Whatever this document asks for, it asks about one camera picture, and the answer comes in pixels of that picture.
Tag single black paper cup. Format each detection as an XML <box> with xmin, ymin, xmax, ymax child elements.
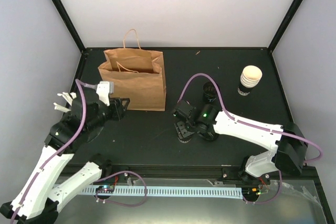
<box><xmin>178</xmin><ymin>136</ymin><xmax>192</xmax><ymax>144</ymax></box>

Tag white wooden stirrers in glass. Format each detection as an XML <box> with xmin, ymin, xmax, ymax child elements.
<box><xmin>53</xmin><ymin>91</ymin><xmax>78</xmax><ymax>112</ymax></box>

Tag right small circuit board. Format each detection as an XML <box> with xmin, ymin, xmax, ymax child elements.
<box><xmin>242</xmin><ymin>187</ymin><xmax>269</xmax><ymax>196</ymax></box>

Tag black frame post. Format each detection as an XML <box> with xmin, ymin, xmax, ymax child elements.
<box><xmin>51</xmin><ymin>0</ymin><xmax>86</xmax><ymax>52</ymax></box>
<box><xmin>268</xmin><ymin>0</ymin><xmax>303</xmax><ymax>53</ymax></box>

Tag black frame post right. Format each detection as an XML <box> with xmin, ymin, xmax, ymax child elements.
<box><xmin>268</xmin><ymin>0</ymin><xmax>303</xmax><ymax>53</ymax></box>

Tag brown paper bag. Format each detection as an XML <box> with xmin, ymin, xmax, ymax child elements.
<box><xmin>98</xmin><ymin>35</ymin><xmax>166</xmax><ymax>111</ymax></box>

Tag black front aluminium rail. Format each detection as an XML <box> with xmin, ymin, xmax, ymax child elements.
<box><xmin>68</xmin><ymin>163</ymin><xmax>316</xmax><ymax>183</ymax></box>

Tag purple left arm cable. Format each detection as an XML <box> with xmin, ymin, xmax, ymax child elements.
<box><xmin>9</xmin><ymin>79</ymin><xmax>148</xmax><ymax>224</ymax></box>

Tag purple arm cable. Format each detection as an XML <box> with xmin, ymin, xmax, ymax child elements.
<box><xmin>9</xmin><ymin>79</ymin><xmax>148</xmax><ymax>224</ymax></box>
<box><xmin>177</xmin><ymin>73</ymin><xmax>323</xmax><ymax>205</ymax></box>

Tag black frame post left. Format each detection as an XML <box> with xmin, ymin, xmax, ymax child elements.
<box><xmin>51</xmin><ymin>0</ymin><xmax>86</xmax><ymax>52</ymax></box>

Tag white slotted cable duct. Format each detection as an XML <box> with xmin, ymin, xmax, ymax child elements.
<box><xmin>98</xmin><ymin>185</ymin><xmax>243</xmax><ymax>199</ymax></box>

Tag small circuit board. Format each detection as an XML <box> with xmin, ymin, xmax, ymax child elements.
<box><xmin>96</xmin><ymin>185</ymin><xmax>114</xmax><ymax>194</ymax></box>
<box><xmin>242</xmin><ymin>187</ymin><xmax>269</xmax><ymax>196</ymax></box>

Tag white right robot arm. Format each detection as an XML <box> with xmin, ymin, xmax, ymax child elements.
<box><xmin>173</xmin><ymin>100</ymin><xmax>308</xmax><ymax>184</ymax></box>

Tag left small circuit board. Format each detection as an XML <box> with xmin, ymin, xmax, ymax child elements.
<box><xmin>96</xmin><ymin>185</ymin><xmax>114</xmax><ymax>194</ymax></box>

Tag stack of black paper cups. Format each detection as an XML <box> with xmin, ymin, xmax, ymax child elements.
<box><xmin>238</xmin><ymin>65</ymin><xmax>263</xmax><ymax>96</ymax></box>

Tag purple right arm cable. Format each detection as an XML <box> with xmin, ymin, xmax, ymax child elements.
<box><xmin>177</xmin><ymin>73</ymin><xmax>323</xmax><ymax>205</ymax></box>

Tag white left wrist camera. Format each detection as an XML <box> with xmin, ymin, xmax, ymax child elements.
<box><xmin>96</xmin><ymin>81</ymin><xmax>114</xmax><ymax>106</ymax></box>

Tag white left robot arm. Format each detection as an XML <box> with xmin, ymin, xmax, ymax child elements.
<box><xmin>1</xmin><ymin>88</ymin><xmax>130</xmax><ymax>223</ymax></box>

